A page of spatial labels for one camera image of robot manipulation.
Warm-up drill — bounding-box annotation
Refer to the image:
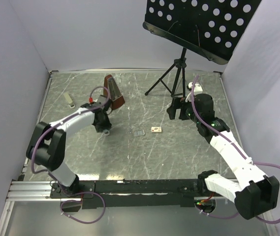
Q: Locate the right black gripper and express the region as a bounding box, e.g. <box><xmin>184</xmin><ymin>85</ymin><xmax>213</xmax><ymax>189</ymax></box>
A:
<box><xmin>166</xmin><ymin>97</ymin><xmax>201</xmax><ymax>124</ymax></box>

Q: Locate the blue stapler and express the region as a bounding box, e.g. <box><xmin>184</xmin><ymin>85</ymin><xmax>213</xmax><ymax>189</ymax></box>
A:
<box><xmin>102</xmin><ymin>129</ymin><xmax>110</xmax><ymax>136</ymax></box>

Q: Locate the white staple box sleeve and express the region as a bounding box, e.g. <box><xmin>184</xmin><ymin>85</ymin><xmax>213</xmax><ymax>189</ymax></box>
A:
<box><xmin>151</xmin><ymin>126</ymin><xmax>162</xmax><ymax>133</ymax></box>

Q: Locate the staple tray with staples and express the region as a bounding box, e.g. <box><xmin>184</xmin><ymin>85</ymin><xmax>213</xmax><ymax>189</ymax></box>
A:
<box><xmin>134</xmin><ymin>130</ymin><xmax>145</xmax><ymax>137</ymax></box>

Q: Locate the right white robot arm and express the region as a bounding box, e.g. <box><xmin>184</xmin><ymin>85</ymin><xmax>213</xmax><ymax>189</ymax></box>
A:
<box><xmin>167</xmin><ymin>93</ymin><xmax>280</xmax><ymax>219</ymax></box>

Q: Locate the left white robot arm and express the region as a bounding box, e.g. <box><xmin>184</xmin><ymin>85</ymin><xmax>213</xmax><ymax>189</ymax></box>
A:
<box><xmin>26</xmin><ymin>102</ymin><xmax>112</xmax><ymax>198</ymax></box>

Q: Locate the brown metronome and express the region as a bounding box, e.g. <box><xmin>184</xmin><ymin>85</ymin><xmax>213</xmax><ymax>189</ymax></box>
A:
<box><xmin>103</xmin><ymin>75</ymin><xmax>125</xmax><ymax>111</ymax></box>

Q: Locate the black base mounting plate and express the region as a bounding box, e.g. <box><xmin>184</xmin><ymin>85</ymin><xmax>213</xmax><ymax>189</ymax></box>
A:
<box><xmin>50</xmin><ymin>179</ymin><xmax>212</xmax><ymax>209</ymax></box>

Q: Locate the black music stand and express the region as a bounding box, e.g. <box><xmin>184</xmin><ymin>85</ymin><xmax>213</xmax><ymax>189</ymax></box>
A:
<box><xmin>143</xmin><ymin>0</ymin><xmax>261</xmax><ymax>97</ymax></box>

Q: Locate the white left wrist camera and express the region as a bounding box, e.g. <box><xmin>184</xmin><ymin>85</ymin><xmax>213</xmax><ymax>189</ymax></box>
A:
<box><xmin>90</xmin><ymin>95</ymin><xmax>112</xmax><ymax>110</ymax></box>

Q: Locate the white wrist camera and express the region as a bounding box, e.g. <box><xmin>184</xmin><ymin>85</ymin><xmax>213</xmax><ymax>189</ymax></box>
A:
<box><xmin>185</xmin><ymin>82</ymin><xmax>203</xmax><ymax>102</ymax></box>
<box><xmin>90</xmin><ymin>95</ymin><xmax>112</xmax><ymax>110</ymax></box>

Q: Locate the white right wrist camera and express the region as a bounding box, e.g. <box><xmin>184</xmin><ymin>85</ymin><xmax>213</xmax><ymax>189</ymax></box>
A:
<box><xmin>185</xmin><ymin>82</ymin><xmax>203</xmax><ymax>102</ymax></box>

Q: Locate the aluminium extrusion rail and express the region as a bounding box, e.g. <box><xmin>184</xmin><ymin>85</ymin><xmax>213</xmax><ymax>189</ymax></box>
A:
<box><xmin>5</xmin><ymin>179</ymin><xmax>57</xmax><ymax>203</ymax></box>

